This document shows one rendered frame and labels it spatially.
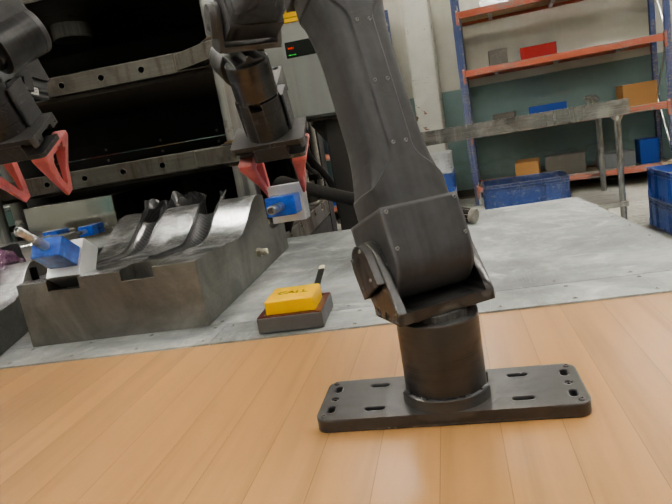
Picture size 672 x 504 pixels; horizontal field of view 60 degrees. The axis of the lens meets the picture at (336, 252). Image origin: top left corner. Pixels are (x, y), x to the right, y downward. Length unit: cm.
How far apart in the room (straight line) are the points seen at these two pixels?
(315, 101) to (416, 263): 120
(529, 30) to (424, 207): 701
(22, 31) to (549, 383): 68
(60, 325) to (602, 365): 68
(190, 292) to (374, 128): 42
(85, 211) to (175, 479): 137
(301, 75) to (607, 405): 129
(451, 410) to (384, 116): 22
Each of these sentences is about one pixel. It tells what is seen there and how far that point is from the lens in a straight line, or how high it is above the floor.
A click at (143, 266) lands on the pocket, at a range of 86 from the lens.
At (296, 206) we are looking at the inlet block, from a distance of 82.
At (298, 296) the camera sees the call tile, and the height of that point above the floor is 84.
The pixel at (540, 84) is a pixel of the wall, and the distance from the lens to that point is 739.
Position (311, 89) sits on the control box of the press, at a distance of 160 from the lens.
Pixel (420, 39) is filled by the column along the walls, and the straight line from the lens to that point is 718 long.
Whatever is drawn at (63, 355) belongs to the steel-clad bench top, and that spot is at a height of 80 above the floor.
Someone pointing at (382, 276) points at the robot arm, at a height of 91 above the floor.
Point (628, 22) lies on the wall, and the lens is 753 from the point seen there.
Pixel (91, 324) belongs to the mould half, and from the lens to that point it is 87.
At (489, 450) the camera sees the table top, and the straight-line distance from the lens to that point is 42.
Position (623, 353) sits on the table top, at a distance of 56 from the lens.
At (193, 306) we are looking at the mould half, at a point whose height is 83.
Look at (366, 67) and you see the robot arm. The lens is 47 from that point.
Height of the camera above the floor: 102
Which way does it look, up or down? 11 degrees down
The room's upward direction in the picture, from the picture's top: 10 degrees counter-clockwise
